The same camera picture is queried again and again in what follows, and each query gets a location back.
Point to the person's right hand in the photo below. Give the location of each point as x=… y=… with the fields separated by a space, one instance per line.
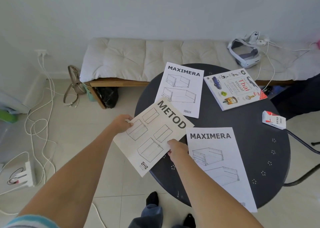
x=179 y=153

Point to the beige handbag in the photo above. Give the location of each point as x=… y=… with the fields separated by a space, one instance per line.
x=75 y=88

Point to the person's right thumb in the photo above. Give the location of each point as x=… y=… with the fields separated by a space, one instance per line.
x=170 y=153

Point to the wooden bench frame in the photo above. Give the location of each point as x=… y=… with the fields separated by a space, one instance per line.
x=117 y=82

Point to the white power strip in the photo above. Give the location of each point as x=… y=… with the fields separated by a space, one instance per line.
x=29 y=174

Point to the person's black right sock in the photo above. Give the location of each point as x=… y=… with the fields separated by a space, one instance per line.
x=190 y=221

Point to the person's black sock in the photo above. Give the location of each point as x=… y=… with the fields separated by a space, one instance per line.
x=190 y=221
x=152 y=198

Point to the black plastic bag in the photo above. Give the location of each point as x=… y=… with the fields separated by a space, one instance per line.
x=107 y=96

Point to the small white red box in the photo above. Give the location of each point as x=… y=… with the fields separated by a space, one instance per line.
x=273 y=120

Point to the person's blue jeans leg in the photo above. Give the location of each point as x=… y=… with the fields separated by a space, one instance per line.
x=148 y=216

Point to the person's striped sleeve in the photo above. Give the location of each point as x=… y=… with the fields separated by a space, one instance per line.
x=32 y=222

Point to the person's black left sock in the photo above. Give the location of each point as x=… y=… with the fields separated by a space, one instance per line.
x=152 y=198

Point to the black metal tube leg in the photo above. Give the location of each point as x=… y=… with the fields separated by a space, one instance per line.
x=303 y=177
x=303 y=143

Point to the person's left thumb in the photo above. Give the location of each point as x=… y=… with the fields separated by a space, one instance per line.
x=129 y=126

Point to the white charger adapter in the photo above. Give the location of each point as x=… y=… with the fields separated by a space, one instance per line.
x=263 y=42

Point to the pink item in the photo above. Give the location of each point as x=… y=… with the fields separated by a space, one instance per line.
x=318 y=46

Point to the cream cabinet instruction booklet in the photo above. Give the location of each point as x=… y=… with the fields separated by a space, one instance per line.
x=152 y=138

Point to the white illustrated dictionary book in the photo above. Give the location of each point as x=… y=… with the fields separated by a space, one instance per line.
x=233 y=89

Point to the dark navy cloth item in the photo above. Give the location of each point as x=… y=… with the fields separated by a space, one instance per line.
x=297 y=98

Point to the cream tufted bench cushion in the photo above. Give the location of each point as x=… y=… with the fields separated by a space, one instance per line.
x=150 y=56

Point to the person's left forearm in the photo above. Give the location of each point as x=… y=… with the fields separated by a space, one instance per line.
x=75 y=170

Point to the white drawer instruction booklet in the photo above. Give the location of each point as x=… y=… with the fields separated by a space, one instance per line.
x=181 y=90
x=220 y=165

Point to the person's left hand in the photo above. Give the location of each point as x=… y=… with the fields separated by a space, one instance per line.
x=120 y=125

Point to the white grey headset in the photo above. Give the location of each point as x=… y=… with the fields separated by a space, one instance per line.
x=246 y=58

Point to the white wall socket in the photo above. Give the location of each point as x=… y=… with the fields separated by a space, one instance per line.
x=41 y=52

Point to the person's right forearm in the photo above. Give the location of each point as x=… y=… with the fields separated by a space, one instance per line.
x=212 y=197

